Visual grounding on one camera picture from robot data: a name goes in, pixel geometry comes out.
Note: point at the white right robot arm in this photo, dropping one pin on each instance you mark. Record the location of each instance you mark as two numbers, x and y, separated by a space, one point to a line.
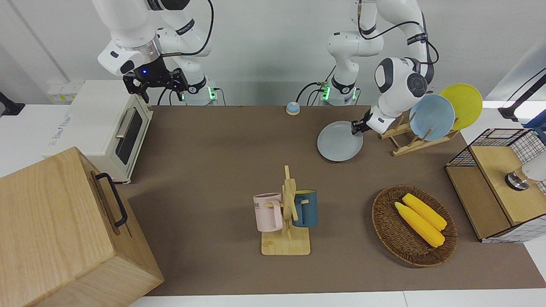
128 25

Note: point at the wooden plate rack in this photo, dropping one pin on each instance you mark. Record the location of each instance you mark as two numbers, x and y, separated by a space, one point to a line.
409 147

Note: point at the gray plate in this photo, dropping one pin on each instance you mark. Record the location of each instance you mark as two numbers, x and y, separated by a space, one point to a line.
337 143

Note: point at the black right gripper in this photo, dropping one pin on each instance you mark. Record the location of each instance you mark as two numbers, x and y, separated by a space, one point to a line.
151 70

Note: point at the dark blue mug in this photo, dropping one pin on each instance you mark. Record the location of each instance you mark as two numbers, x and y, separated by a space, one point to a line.
308 209

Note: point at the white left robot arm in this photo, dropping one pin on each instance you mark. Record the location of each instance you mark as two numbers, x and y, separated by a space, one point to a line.
396 72

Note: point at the wooden drawer cabinet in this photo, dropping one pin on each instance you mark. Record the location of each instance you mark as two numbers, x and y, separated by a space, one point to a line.
55 230

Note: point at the yellow corn cob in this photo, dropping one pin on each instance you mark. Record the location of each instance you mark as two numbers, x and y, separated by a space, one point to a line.
420 226
426 211

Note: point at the white wall power outlet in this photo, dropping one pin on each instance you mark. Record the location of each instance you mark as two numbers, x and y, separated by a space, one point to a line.
64 91

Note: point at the round brown wicker basket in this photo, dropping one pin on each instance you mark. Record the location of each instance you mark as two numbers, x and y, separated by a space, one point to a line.
392 230

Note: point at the blue call bell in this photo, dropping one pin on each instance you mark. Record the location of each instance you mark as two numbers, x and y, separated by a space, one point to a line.
293 109

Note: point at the yellow plate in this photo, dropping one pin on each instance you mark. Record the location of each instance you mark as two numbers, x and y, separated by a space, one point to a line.
465 104

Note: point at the black camera stand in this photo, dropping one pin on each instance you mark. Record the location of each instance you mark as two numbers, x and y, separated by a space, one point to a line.
512 111
8 106

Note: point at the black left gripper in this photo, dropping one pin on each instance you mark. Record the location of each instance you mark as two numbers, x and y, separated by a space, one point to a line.
365 121

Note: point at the light blue plate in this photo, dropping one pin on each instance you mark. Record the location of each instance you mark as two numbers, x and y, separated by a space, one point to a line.
431 117

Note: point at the wooden mug tree stand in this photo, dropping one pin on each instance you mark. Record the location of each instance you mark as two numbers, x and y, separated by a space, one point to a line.
286 246

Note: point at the white toaster oven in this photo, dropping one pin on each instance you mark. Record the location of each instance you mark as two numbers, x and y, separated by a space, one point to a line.
89 123

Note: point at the pink mug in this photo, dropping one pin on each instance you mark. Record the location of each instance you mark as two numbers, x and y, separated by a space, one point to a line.
266 213

